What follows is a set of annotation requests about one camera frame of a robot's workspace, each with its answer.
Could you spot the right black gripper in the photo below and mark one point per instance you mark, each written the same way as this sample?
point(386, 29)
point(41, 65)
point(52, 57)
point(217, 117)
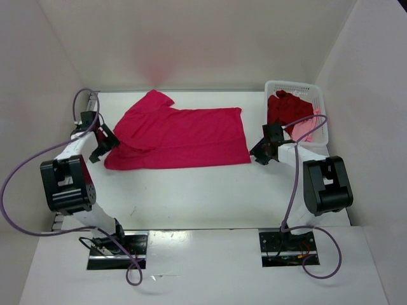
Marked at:
point(256, 150)

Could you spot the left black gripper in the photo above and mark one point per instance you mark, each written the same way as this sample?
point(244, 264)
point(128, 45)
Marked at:
point(110, 142)

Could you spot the magenta t shirt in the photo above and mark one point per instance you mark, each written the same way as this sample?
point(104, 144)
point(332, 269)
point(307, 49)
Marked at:
point(153, 134)

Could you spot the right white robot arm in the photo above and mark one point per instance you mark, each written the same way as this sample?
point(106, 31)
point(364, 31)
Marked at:
point(321, 183)

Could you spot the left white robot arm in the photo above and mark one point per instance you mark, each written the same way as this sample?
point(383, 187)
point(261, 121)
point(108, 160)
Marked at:
point(68, 185)

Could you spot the light pink t shirt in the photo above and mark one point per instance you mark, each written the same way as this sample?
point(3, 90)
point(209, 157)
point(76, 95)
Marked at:
point(303, 127)

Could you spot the dark red t shirt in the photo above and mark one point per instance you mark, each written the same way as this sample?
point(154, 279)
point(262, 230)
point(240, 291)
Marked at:
point(285, 108)

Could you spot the white plastic basket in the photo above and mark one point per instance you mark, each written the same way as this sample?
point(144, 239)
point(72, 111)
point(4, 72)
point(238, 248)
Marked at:
point(309, 93)

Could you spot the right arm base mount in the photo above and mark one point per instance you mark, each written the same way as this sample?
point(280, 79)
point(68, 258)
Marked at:
point(286, 249)

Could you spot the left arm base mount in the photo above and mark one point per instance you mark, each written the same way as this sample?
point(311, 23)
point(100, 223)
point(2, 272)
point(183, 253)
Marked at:
point(108, 256)

